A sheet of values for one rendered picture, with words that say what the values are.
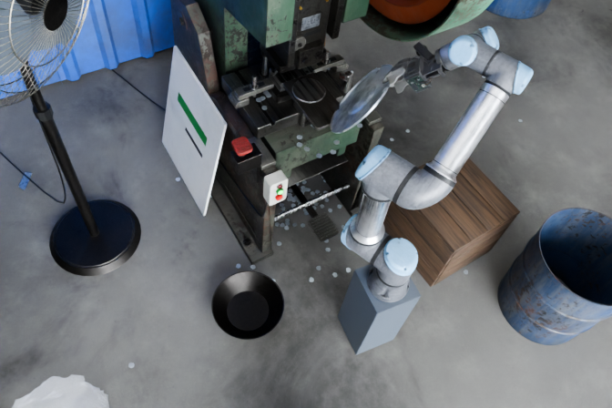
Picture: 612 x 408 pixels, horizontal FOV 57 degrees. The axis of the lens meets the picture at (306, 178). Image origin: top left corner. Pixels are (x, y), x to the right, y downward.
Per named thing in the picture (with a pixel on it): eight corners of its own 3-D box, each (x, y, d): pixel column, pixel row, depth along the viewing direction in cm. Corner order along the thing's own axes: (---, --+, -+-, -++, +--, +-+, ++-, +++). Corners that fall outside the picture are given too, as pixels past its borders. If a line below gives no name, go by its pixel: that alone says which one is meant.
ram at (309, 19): (330, 62, 201) (341, -7, 177) (293, 75, 195) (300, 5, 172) (305, 33, 209) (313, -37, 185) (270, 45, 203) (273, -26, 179)
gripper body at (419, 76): (401, 78, 166) (437, 62, 159) (402, 59, 171) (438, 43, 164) (414, 95, 170) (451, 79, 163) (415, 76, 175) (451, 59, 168)
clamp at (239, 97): (275, 95, 215) (276, 75, 206) (235, 109, 208) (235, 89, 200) (267, 85, 217) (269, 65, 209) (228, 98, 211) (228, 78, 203)
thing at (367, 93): (369, 124, 168) (367, 122, 167) (320, 140, 193) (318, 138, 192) (408, 55, 178) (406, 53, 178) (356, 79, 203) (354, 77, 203)
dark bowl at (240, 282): (296, 323, 236) (297, 317, 230) (231, 358, 225) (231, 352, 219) (262, 267, 250) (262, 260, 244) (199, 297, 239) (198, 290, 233)
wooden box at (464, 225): (491, 249, 266) (520, 211, 237) (430, 287, 251) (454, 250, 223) (436, 189, 284) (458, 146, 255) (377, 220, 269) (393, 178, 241)
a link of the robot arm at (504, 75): (428, 227, 146) (537, 65, 139) (392, 204, 149) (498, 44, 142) (433, 226, 157) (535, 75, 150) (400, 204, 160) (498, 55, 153)
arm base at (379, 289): (415, 293, 200) (423, 281, 192) (379, 308, 195) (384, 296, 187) (395, 258, 207) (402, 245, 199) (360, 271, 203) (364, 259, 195)
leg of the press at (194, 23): (274, 254, 254) (288, 124, 181) (251, 265, 250) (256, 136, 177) (189, 117, 296) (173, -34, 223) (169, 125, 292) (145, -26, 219)
